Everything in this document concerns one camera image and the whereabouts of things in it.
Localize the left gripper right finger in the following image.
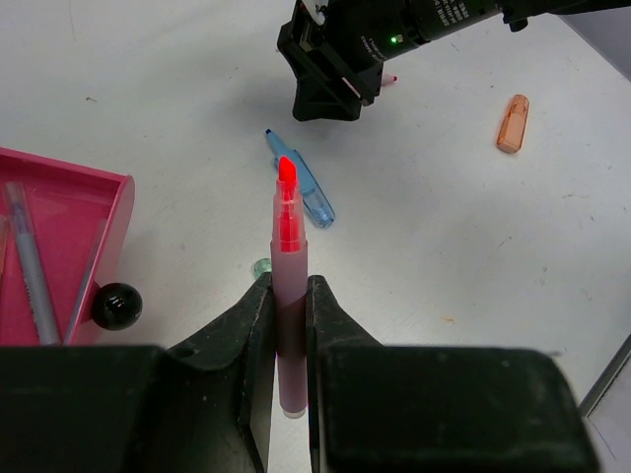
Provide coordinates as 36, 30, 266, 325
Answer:
306, 276, 600, 472

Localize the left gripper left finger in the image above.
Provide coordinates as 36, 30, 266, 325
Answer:
1, 275, 275, 472

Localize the orange slim highlighter pen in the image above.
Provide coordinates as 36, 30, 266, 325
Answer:
0, 215, 10, 281

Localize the purple slim highlighter pen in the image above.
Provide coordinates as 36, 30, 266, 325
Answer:
3, 181, 61, 346

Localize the orange translucent highlighter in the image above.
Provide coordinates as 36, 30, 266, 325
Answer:
496, 95, 529, 154

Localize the pink translucent highlighter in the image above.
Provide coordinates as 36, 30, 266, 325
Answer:
381, 74, 398, 87

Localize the pink slim highlighter pen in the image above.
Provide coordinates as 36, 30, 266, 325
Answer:
270, 156, 308, 419

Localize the blue translucent highlighter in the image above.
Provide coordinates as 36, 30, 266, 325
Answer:
265, 129, 336, 229

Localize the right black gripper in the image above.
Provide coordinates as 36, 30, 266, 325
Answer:
275, 0, 531, 123

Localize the green translucent highlighter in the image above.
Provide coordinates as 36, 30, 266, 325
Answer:
252, 258, 272, 279

